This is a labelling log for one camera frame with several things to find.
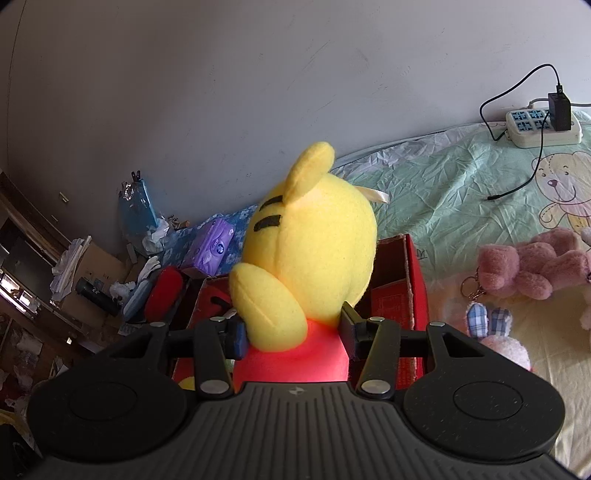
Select yellow plush bear red shirt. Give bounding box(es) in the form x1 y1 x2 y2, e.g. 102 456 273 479
229 141 391 384

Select black charger cable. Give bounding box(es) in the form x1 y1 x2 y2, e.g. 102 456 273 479
479 64 565 201

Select stack of papers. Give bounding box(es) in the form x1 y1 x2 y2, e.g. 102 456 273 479
50 236 92 301

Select red cardboard box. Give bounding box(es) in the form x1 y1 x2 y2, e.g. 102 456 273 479
171 234 430 393

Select blue case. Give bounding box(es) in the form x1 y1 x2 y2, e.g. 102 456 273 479
122 279 151 322

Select white power strip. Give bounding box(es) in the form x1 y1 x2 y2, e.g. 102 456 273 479
505 104 583 148

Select wooden cabinet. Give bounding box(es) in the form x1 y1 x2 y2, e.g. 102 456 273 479
0 171 100 370

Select black charger adapter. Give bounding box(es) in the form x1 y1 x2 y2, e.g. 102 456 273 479
548 92 573 132

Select white power cord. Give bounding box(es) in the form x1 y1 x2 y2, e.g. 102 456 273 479
529 96 591 110

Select pink plush bear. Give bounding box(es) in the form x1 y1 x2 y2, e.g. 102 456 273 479
459 227 591 301

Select white glove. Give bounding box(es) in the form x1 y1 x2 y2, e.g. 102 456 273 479
139 256 161 282

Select black bottle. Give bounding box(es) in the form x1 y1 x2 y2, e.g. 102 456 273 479
76 278 122 317

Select crumpled white plastic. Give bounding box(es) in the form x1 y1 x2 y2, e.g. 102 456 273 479
141 219 171 254

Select purple tissue pack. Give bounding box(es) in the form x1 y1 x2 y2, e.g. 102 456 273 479
180 218 236 278

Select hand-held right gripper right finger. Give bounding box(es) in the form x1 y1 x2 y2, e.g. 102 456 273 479
341 301 497 400

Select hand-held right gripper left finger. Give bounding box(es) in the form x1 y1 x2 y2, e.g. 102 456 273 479
99 316 246 400

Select blue plastic bag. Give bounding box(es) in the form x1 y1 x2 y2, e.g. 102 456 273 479
119 180 160 245

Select white bunny plush checkered ears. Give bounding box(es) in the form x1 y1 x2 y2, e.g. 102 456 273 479
464 302 534 372

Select red glasses case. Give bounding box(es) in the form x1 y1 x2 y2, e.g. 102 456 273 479
145 267 184 322

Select small white furry toy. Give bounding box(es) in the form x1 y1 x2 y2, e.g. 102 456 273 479
111 281 137 304

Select printed green bedsheet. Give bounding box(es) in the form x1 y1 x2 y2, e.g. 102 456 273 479
330 108 591 476

